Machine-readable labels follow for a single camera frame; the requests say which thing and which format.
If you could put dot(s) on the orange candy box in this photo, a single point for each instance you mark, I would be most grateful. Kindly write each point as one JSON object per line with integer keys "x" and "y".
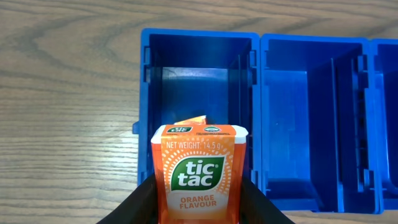
{"x": 194, "y": 120}
{"x": 197, "y": 174}

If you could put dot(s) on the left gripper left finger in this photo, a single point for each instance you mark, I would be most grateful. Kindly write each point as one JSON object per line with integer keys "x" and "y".
{"x": 140, "y": 205}

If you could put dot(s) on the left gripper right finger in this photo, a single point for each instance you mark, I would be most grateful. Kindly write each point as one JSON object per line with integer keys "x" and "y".
{"x": 258, "y": 208}

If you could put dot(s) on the blue tray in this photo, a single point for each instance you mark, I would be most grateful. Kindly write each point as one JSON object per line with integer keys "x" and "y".
{"x": 289, "y": 124}

